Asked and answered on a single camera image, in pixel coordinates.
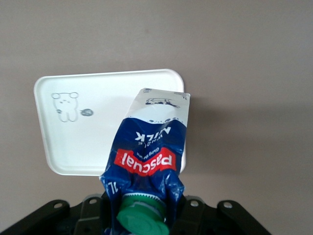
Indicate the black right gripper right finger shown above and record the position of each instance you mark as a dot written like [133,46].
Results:
[230,220]

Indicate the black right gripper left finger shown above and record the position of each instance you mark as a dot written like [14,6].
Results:
[49,220]

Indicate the blue white milk carton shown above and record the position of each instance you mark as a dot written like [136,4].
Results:
[146,147]

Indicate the cream rabbit print tray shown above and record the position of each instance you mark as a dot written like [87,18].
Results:
[85,137]

